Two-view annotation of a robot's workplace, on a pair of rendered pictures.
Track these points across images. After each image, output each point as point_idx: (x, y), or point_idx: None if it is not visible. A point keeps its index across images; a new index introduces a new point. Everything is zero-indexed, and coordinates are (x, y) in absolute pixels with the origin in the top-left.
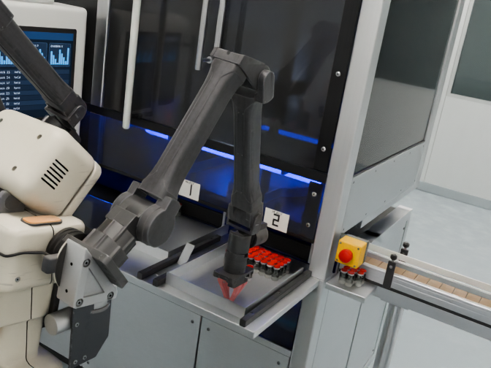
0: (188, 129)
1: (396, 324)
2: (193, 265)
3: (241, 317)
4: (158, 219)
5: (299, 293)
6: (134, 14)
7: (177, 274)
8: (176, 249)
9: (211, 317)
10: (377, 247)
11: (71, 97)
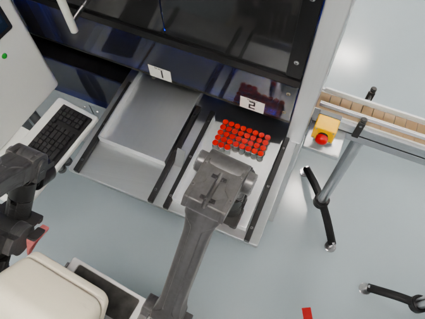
0: (181, 279)
1: (360, 147)
2: (189, 168)
3: (243, 230)
4: None
5: (283, 173)
6: None
7: (179, 187)
8: (169, 152)
9: (219, 232)
10: (346, 95)
11: (28, 170)
